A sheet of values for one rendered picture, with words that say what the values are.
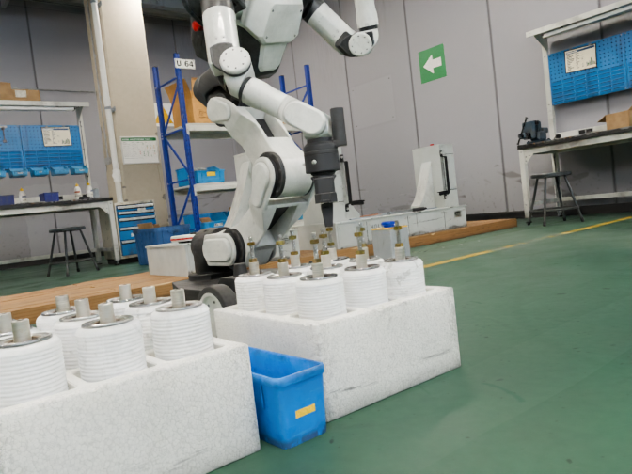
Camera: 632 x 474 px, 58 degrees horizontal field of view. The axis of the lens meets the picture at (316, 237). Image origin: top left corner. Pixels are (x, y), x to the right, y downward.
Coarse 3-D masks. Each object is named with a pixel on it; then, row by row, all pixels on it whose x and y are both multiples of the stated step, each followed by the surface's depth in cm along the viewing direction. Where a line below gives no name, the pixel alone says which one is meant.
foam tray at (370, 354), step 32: (448, 288) 124; (224, 320) 128; (256, 320) 117; (288, 320) 109; (352, 320) 106; (384, 320) 111; (416, 320) 117; (448, 320) 124; (288, 352) 109; (320, 352) 101; (352, 352) 106; (384, 352) 111; (416, 352) 117; (448, 352) 123; (352, 384) 106; (384, 384) 111; (416, 384) 117
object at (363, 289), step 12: (348, 276) 115; (360, 276) 114; (372, 276) 114; (384, 276) 116; (348, 288) 116; (360, 288) 114; (372, 288) 114; (384, 288) 116; (348, 300) 116; (360, 300) 115; (372, 300) 114; (384, 300) 116
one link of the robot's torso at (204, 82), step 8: (208, 72) 191; (200, 80) 196; (208, 80) 192; (216, 80) 188; (200, 88) 196; (208, 88) 192; (216, 88) 193; (200, 96) 198; (208, 96) 195; (240, 104) 185
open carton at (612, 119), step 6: (630, 108) 491; (612, 114) 505; (618, 114) 500; (624, 114) 495; (630, 114) 493; (600, 120) 519; (606, 120) 512; (612, 120) 506; (618, 120) 501; (624, 120) 496; (630, 120) 493; (612, 126) 507; (618, 126) 502; (624, 126) 496
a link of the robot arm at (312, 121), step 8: (288, 96) 141; (280, 104) 141; (288, 104) 138; (296, 104) 138; (304, 104) 137; (280, 112) 141; (288, 112) 138; (296, 112) 138; (304, 112) 137; (312, 112) 137; (320, 112) 137; (288, 120) 139; (296, 120) 138; (304, 120) 138; (312, 120) 137; (320, 120) 137; (296, 128) 139; (304, 128) 138; (312, 128) 137; (320, 128) 137
